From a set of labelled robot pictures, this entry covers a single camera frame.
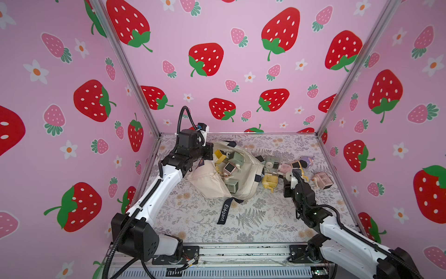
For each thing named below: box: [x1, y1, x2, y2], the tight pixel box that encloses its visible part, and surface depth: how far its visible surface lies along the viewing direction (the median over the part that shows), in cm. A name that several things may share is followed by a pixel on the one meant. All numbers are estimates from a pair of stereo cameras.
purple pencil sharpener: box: [299, 155, 315, 169], surface depth 100 cm
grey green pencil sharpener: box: [263, 155, 280, 174], surface depth 103 cm
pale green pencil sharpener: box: [224, 178, 239, 194], surface depth 90 cm
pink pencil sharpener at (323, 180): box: [311, 172, 334, 190], surface depth 95 cm
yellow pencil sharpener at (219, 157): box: [214, 148, 227, 165], surface depth 98 cm
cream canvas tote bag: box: [187, 140, 264, 225], surface depth 90 cm
